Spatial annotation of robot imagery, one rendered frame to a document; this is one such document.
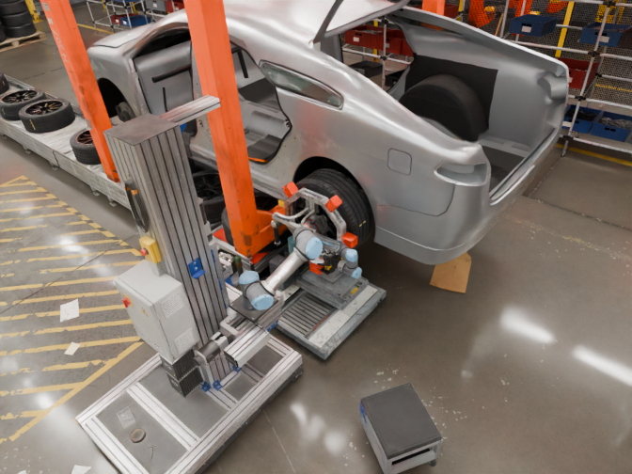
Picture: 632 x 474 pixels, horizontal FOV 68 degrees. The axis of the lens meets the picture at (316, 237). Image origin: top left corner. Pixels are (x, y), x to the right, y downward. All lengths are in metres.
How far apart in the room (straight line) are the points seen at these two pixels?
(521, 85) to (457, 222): 1.73
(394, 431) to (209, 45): 2.47
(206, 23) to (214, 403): 2.33
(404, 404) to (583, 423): 1.23
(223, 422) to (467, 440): 1.56
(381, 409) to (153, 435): 1.42
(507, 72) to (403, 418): 2.91
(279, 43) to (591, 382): 3.24
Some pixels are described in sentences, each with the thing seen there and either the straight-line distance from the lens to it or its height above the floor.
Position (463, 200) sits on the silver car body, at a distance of 2.98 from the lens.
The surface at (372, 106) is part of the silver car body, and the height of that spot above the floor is 1.74.
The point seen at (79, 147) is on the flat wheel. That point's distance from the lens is 6.21.
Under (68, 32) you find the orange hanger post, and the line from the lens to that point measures 4.71.
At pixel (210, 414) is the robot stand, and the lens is 3.30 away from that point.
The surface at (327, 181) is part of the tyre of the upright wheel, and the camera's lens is 3.36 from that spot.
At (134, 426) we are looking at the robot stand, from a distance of 3.42.
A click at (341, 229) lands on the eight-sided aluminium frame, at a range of 3.27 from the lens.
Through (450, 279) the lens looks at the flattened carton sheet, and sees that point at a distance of 4.33.
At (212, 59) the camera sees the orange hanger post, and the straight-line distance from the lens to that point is 3.02.
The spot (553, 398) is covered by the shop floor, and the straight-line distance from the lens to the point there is 3.77.
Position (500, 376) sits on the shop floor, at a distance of 3.76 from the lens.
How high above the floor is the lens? 2.94
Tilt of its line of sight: 38 degrees down
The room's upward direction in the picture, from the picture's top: 4 degrees counter-clockwise
